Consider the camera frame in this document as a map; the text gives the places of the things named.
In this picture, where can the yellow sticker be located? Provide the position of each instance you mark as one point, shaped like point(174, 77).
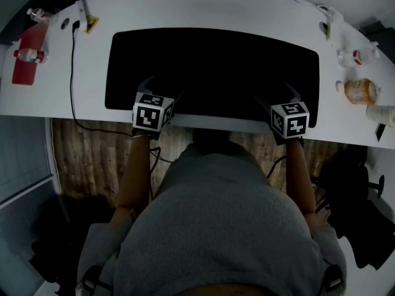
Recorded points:
point(91, 24)

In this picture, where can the person's right forearm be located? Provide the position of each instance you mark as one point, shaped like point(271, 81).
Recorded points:
point(297, 171)

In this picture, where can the black office chair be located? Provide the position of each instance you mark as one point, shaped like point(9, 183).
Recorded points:
point(345, 177)

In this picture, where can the orange pill bottle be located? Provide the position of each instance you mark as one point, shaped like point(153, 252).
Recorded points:
point(361, 92)

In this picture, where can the clear water bottle red label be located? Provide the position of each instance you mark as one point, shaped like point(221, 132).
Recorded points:
point(31, 55)
point(41, 15)
point(358, 56)

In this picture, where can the black phone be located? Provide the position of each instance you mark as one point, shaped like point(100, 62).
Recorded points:
point(380, 132)

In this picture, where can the black desk mat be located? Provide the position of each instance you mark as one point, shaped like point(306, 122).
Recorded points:
point(216, 66)

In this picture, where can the white bottle cap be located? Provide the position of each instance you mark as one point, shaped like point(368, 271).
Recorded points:
point(339, 87)

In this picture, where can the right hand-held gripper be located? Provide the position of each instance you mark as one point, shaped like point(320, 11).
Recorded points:
point(290, 122)

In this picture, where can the white desk clamp bar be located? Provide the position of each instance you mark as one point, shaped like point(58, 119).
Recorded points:
point(81, 12)

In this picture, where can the person's left forearm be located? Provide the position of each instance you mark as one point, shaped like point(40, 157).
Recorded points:
point(132, 171)

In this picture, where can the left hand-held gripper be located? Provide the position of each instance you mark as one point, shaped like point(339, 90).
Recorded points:
point(149, 114)

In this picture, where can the white bottle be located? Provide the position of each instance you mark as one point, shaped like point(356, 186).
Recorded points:
point(381, 116)

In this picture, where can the person's grey shirt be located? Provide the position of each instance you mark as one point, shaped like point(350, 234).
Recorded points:
point(216, 227)

